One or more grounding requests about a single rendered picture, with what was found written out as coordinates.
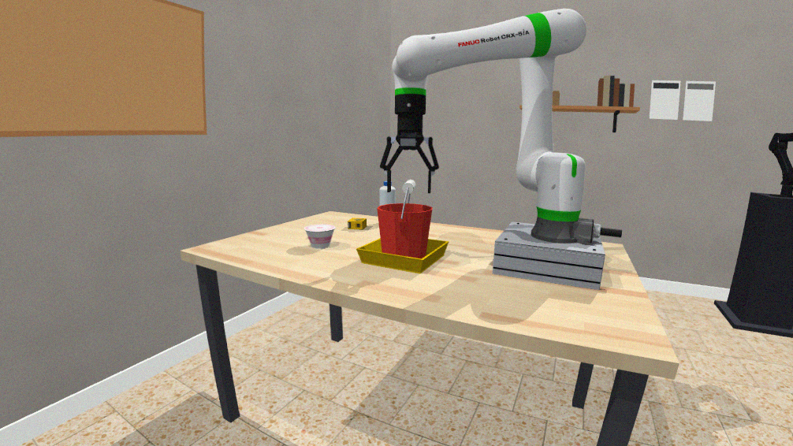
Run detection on white bottle with blue cap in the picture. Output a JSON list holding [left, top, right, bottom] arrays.
[[379, 181, 396, 206]]

